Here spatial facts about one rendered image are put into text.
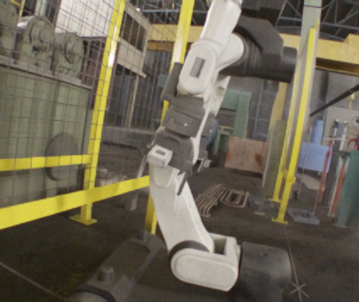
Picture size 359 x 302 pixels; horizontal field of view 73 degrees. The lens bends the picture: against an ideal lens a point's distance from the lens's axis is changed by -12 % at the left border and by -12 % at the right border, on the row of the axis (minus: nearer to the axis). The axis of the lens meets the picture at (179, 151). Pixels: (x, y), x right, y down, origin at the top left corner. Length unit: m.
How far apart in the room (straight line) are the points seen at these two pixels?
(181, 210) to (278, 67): 0.52
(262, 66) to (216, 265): 0.60
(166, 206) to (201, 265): 0.21
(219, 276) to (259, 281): 0.13
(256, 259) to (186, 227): 0.24
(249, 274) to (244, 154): 4.53
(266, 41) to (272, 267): 0.68
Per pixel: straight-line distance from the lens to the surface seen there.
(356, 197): 3.04
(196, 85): 0.59
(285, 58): 0.84
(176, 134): 0.61
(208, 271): 0.85
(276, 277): 0.90
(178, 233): 0.87
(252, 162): 5.32
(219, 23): 0.65
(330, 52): 14.93
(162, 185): 0.78
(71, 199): 0.87
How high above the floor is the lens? 0.69
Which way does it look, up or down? 5 degrees down
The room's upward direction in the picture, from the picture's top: 10 degrees clockwise
